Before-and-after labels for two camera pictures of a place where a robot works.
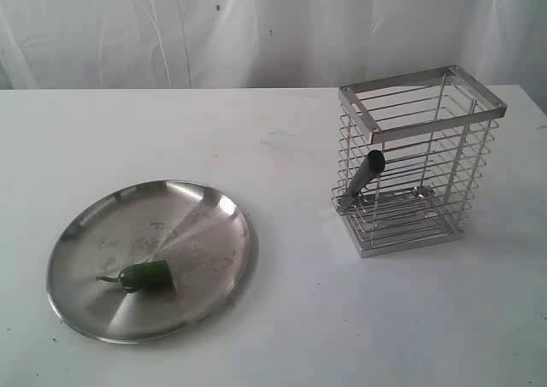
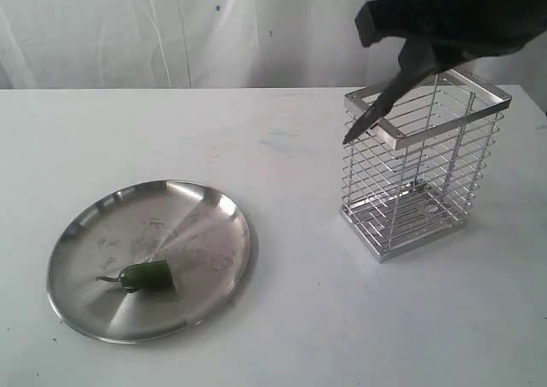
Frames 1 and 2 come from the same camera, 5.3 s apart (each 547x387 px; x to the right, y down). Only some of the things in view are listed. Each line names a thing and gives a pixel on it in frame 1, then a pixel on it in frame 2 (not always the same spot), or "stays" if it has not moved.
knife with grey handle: (365, 173) to (387, 100)
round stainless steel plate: (199, 229) stays
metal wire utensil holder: (412, 149) stays
